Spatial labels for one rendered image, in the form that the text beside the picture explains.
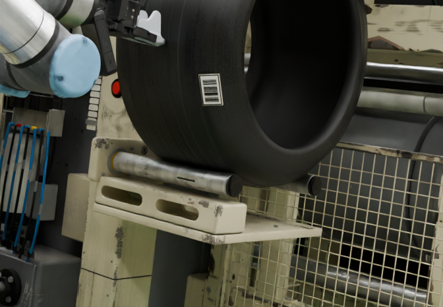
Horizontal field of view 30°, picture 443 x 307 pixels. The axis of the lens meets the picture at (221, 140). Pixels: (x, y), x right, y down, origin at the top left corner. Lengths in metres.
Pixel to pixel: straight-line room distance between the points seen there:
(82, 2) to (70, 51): 0.21
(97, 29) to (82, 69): 0.24
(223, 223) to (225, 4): 0.42
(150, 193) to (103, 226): 0.29
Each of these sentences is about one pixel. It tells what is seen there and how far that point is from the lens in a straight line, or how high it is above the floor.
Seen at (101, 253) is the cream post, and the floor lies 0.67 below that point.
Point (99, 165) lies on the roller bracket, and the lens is 1.82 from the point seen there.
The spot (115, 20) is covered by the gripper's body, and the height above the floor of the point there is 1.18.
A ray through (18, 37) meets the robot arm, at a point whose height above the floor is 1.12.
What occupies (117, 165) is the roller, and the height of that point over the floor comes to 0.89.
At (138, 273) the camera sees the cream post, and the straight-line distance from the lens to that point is 2.00.
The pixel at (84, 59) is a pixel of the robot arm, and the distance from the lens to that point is 1.20.
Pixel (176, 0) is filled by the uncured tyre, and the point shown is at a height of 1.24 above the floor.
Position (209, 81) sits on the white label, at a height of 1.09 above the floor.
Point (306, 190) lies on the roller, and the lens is 1.83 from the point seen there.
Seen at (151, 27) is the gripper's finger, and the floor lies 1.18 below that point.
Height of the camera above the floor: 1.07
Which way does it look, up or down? 3 degrees down
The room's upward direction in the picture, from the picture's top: 7 degrees clockwise
